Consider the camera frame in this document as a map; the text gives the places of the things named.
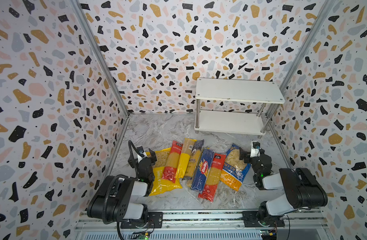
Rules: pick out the dark blue clear spaghetti pack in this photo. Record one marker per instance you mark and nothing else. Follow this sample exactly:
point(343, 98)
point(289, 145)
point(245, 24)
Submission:
point(194, 158)

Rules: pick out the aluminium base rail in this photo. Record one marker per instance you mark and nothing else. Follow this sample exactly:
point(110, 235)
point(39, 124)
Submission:
point(211, 225)

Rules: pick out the blue Barilla spaghetti pack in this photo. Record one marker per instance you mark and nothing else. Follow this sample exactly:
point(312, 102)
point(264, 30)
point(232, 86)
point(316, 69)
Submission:
point(202, 170)

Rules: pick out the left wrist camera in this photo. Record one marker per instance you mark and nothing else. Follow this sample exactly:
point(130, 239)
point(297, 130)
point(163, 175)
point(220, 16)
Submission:
point(140, 154)

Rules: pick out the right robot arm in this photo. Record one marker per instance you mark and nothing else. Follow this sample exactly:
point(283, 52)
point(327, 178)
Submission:
point(301, 189)

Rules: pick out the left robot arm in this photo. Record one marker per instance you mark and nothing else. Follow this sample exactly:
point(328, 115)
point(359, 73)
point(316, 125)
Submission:
point(111, 203)

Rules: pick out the white two-tier shelf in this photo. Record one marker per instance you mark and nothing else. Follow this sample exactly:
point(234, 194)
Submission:
point(243, 91)

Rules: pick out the blue orange orecchiette bag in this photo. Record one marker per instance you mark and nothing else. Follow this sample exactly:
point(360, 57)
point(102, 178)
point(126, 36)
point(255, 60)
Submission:
point(234, 170)

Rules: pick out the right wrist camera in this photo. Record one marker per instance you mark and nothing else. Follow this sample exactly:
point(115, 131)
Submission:
point(255, 149)

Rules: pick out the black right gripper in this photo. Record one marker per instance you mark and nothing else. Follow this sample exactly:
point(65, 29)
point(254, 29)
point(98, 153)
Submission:
point(257, 159)

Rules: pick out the yellow pasta bag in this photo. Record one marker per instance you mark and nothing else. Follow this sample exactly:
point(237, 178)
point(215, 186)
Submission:
point(160, 185)

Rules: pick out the yellow spaghetti pack barcode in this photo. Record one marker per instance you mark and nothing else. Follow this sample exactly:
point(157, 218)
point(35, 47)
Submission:
point(184, 157)

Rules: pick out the red spaghetti pack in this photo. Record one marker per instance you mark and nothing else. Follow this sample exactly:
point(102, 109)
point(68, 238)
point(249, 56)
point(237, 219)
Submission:
point(170, 169)
point(213, 178)

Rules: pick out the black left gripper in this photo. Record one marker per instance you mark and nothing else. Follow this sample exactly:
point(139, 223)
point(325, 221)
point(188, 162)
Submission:
point(144, 159)

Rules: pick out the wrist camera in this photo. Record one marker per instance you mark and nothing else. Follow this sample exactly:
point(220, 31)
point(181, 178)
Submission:
point(140, 154)
point(255, 149)

